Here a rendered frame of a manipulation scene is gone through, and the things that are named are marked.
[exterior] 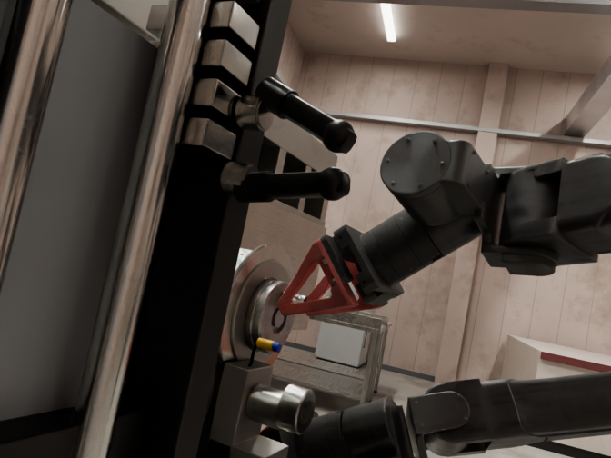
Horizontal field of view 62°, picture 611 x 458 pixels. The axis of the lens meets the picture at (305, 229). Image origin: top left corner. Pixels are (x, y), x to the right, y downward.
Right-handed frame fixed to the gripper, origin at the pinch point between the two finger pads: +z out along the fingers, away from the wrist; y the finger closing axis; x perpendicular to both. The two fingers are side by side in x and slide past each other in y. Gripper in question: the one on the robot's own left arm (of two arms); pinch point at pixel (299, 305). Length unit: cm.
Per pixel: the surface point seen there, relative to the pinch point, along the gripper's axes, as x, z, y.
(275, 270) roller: 4.8, 1.0, 0.5
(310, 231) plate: 35, 18, 79
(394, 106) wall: 403, -16, 776
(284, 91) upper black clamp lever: 1.2, -14.8, -29.4
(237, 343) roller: -1.0, 5.8, -4.0
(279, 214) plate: 36, 18, 60
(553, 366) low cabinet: -59, -10, 553
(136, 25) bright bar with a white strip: 13.1, -8.4, -26.3
